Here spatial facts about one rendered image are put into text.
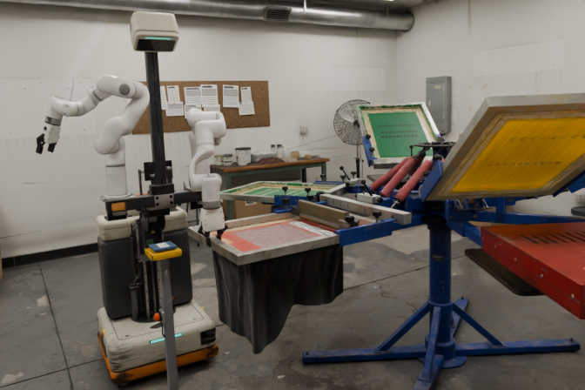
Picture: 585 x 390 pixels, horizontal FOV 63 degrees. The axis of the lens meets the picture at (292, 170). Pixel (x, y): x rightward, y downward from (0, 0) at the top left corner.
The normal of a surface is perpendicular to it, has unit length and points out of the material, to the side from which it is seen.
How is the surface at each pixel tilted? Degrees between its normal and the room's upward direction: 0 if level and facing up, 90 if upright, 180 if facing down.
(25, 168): 90
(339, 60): 90
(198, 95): 88
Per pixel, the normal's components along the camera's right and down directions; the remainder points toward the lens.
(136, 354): 0.47, 0.10
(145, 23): 0.41, -0.36
